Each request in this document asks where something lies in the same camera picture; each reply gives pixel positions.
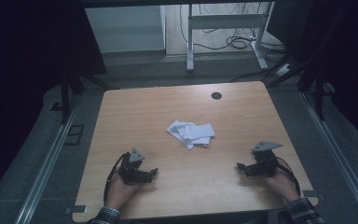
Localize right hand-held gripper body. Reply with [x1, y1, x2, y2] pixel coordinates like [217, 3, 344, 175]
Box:
[245, 141, 284, 178]

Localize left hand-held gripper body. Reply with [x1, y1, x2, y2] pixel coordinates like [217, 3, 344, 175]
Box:
[117, 147, 153, 187]

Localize white cloth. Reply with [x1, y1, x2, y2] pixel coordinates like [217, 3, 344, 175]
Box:
[166, 119, 216, 151]

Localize person's left hand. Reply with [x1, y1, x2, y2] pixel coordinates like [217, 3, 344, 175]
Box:
[105, 172, 142, 210]

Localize person's right hand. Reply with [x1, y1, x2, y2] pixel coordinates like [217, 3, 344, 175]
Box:
[262, 167, 301, 203]

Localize grey tape piece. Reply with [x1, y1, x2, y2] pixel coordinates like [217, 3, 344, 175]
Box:
[64, 204, 89, 216]

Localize black tripod stand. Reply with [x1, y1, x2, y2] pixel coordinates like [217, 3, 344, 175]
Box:
[50, 69, 120, 125]
[264, 46, 337, 122]

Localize white power strip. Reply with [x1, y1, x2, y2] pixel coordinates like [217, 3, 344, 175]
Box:
[274, 63, 294, 77]

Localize dark curtain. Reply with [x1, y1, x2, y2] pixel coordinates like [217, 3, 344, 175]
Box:
[266, 0, 358, 151]
[0, 0, 108, 208]

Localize left hand-held gripper black cable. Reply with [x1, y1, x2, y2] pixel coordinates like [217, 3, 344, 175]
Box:
[103, 152, 129, 206]

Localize hand-held gripper black cable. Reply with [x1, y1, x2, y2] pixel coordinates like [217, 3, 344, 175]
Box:
[274, 156, 302, 198]
[103, 152, 129, 206]

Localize right hand-held gripper black cable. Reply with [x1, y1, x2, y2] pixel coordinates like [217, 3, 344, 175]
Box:
[274, 156, 302, 198]

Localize metal floor rail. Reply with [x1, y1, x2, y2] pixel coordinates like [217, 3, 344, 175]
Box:
[298, 91, 358, 217]
[13, 95, 82, 224]

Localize black floor cables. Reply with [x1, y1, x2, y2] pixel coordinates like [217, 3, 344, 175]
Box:
[180, 3, 288, 83]

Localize white metal desk frame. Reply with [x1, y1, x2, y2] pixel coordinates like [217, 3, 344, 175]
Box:
[186, 1, 275, 74]

